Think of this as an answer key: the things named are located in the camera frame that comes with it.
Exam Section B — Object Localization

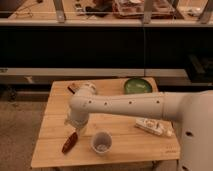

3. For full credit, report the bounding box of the green bowl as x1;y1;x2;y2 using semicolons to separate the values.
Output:
124;78;153;94

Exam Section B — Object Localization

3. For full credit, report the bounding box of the wooden table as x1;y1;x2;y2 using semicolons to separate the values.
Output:
31;81;180;169

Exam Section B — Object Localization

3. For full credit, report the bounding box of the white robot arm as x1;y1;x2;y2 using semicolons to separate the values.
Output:
68;83;213;171

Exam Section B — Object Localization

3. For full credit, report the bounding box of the brown chocolate bar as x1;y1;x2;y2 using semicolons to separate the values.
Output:
68;83;79;94

